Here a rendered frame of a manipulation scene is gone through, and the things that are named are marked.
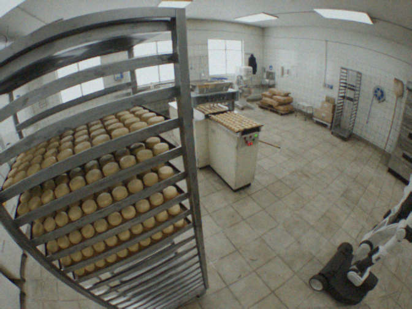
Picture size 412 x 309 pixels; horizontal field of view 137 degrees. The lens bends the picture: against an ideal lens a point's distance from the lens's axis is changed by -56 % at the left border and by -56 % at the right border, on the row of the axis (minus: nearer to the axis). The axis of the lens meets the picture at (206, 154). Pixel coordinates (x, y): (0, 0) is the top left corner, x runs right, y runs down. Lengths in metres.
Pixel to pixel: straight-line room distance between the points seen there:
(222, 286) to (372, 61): 5.45
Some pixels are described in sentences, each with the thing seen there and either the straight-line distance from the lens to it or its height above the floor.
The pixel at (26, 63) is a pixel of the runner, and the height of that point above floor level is 1.76.
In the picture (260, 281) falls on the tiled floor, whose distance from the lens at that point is 1.81.
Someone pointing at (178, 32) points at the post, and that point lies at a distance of 0.46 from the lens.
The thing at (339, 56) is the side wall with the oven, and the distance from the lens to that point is 5.64.
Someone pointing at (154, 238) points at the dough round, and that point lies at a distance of 0.78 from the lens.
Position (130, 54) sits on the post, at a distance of 0.88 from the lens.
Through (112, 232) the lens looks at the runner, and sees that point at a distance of 0.62.
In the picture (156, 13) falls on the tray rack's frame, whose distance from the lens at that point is 0.45.
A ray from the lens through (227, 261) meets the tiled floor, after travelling 1.86.
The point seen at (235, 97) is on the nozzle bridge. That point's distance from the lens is 2.70.
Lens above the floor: 1.68
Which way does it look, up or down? 31 degrees down
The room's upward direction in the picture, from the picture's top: 3 degrees counter-clockwise
